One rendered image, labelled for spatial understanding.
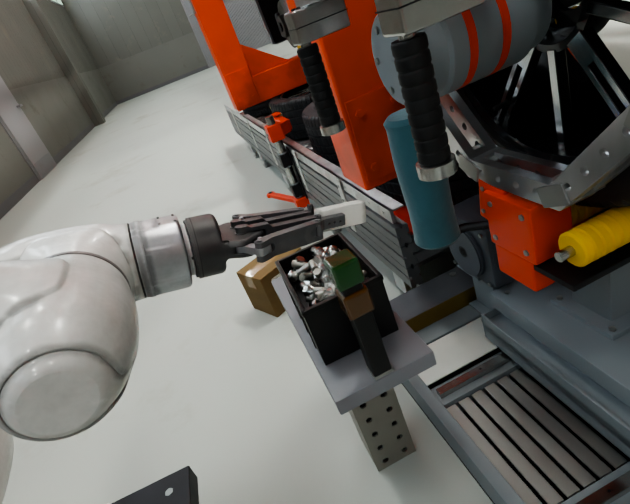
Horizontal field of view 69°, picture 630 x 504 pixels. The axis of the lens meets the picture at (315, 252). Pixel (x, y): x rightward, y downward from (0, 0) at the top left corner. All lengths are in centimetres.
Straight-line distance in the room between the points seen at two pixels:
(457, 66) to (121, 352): 52
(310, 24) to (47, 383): 63
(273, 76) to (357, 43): 195
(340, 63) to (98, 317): 82
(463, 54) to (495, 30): 5
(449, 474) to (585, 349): 39
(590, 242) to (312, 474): 82
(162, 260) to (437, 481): 82
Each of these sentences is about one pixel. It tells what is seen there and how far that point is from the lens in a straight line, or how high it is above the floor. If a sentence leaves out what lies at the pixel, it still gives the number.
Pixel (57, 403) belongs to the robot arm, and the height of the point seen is 79.
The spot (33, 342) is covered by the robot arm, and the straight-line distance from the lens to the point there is 36.
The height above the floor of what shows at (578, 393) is 16.
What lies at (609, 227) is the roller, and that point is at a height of 53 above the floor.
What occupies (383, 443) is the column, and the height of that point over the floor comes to 8.
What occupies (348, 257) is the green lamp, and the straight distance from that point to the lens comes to 61.
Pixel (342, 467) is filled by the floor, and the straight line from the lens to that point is 122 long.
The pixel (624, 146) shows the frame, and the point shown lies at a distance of 64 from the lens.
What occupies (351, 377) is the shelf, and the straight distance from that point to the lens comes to 74.
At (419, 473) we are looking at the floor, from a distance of 117.
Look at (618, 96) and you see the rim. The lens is 78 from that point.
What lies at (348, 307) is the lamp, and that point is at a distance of 63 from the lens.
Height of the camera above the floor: 96
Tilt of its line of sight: 27 degrees down
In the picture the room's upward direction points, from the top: 21 degrees counter-clockwise
